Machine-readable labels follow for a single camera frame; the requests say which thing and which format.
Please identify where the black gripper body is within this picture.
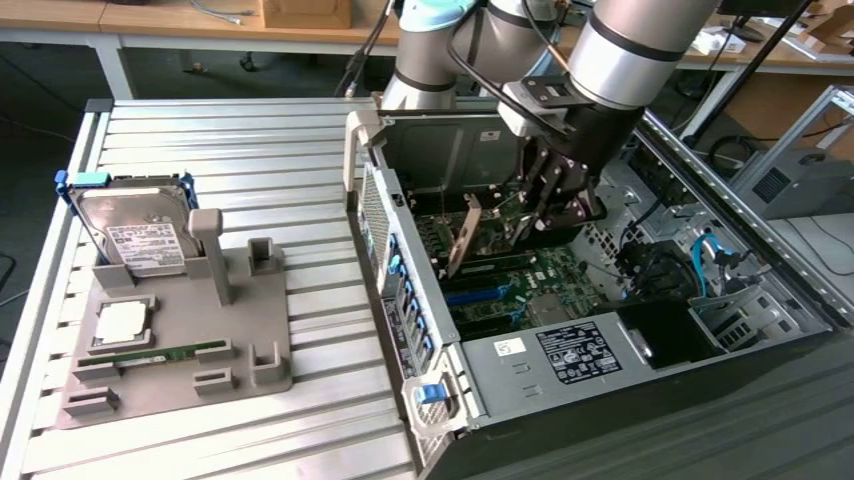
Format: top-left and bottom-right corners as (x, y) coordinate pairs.
(523, 103), (647, 177)

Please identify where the graphics card with black fan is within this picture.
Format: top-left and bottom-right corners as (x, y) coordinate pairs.
(444, 191), (609, 279)

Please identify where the perforated metal drive cage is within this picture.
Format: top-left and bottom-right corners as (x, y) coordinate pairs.
(563, 127), (679, 254)

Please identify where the black RAM stick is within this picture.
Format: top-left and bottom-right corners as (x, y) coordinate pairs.
(458, 252), (539, 280)

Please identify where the square chipset heat sink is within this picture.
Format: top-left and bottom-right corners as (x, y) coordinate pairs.
(529, 294), (575, 326)

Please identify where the small white box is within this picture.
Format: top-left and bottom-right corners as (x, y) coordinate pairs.
(689, 29), (745, 55)

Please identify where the open grey PC case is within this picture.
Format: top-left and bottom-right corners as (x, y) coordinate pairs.
(341, 97), (854, 480)

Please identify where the black stand pole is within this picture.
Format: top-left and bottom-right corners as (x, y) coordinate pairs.
(679, 0), (820, 146)

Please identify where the black monitor stand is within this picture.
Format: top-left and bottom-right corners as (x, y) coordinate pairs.
(716, 0), (767, 42)

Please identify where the grey computer tower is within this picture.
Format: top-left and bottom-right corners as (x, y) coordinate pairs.
(729, 147), (854, 221)

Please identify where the metal disk bay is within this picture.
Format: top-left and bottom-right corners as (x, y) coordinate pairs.
(685, 277), (825, 354)

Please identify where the grey power supply unit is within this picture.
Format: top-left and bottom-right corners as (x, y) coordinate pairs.
(457, 313), (659, 419)

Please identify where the brown cardboard piece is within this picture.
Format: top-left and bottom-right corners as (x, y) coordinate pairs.
(803, 0), (854, 49)

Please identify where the tan cardboard box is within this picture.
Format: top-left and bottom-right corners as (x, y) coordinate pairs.
(258, 0), (354, 30)

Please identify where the grey plastic parts rack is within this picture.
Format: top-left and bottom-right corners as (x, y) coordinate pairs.
(53, 208), (296, 431)

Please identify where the hard disk in blue carrier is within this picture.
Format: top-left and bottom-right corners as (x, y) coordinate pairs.
(53, 169), (205, 279)

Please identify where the green RAM stick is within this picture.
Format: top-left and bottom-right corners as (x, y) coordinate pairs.
(77, 340), (228, 369)

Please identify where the silver CPU chip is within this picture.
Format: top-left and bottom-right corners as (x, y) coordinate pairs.
(91, 301), (149, 346)

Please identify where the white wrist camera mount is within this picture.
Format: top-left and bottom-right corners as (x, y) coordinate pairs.
(497, 77), (596, 137)

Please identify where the black cable coil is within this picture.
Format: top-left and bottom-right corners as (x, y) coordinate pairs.
(704, 135), (759, 174)

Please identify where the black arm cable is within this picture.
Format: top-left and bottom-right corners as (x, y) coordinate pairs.
(446, 0), (579, 134)

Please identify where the black wire bundle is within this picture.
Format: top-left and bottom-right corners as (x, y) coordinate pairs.
(612, 239), (692, 301)

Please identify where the light blue wire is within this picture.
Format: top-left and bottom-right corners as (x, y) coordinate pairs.
(689, 230), (741, 299)

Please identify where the wooden desk with grey frame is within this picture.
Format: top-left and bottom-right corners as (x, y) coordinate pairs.
(549, 0), (854, 101)
(0, 0), (401, 99)

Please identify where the hanging cable with metal plug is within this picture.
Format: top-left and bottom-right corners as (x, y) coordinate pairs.
(342, 0), (394, 97)

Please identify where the thin grey cable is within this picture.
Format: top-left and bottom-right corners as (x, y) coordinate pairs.
(188, 0), (258, 25)

